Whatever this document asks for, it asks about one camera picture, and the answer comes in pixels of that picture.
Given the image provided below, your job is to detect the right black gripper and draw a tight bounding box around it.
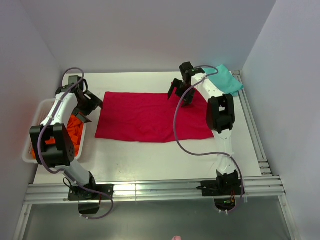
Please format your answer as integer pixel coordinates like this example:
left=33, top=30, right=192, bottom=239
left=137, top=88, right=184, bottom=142
left=167, top=78, right=196, bottom=108

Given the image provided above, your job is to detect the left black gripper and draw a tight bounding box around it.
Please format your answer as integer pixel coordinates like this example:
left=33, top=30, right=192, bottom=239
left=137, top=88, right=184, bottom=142
left=72, top=90, right=102, bottom=124

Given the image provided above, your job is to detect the crimson red t shirt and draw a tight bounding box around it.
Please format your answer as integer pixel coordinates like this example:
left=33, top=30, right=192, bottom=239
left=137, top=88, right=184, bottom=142
left=95, top=91, right=214, bottom=143

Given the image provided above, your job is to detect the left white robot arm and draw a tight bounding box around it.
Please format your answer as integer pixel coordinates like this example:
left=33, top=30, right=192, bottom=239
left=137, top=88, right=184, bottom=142
left=29, top=88, right=103, bottom=200

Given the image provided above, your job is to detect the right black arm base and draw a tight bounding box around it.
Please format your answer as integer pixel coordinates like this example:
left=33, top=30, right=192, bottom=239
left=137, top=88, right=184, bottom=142
left=196, top=170, right=245, bottom=214

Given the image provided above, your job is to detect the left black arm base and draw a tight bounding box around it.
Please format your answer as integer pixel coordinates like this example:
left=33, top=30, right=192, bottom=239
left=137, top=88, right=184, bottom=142
left=63, top=173, right=115, bottom=220

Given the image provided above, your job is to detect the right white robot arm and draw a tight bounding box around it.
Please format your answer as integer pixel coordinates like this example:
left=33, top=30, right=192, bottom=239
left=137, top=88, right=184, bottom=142
left=167, top=73, right=240, bottom=177

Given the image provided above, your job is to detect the orange t shirt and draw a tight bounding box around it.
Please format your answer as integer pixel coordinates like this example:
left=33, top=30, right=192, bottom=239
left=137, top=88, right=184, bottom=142
left=31, top=113, right=85, bottom=158

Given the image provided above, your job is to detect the teal folded t shirt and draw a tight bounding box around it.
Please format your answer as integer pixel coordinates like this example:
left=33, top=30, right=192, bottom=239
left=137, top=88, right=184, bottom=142
left=203, top=64, right=244, bottom=97

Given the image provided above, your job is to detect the white plastic basket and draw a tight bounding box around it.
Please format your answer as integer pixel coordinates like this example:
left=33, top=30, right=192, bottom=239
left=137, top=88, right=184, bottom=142
left=22, top=98, right=87, bottom=164

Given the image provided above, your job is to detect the pink object at bottom edge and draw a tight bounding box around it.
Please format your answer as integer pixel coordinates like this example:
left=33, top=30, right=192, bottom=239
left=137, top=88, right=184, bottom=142
left=172, top=236, right=182, bottom=240

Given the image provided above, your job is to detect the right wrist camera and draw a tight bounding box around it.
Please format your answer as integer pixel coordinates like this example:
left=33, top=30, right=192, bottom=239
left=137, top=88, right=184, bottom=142
left=179, top=62, right=205, bottom=77

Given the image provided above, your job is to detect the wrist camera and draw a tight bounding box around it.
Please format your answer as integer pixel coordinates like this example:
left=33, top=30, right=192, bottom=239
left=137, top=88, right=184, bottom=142
left=179, top=62, right=205, bottom=77
left=55, top=75, right=88, bottom=95

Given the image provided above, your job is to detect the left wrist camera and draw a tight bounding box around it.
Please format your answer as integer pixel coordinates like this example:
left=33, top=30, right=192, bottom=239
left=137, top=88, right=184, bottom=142
left=55, top=75, right=88, bottom=95

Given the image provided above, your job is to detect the aluminium front rail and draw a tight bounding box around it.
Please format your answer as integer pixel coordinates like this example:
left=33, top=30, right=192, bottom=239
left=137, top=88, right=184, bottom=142
left=23, top=176, right=286, bottom=205

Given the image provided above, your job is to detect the aluminium rail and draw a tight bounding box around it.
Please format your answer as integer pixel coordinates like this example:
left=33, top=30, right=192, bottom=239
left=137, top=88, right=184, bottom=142
left=231, top=70, right=273, bottom=177
left=23, top=176, right=286, bottom=205

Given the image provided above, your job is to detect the aluminium right side rail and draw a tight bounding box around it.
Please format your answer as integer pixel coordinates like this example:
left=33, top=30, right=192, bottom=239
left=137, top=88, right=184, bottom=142
left=231, top=70, right=273, bottom=177

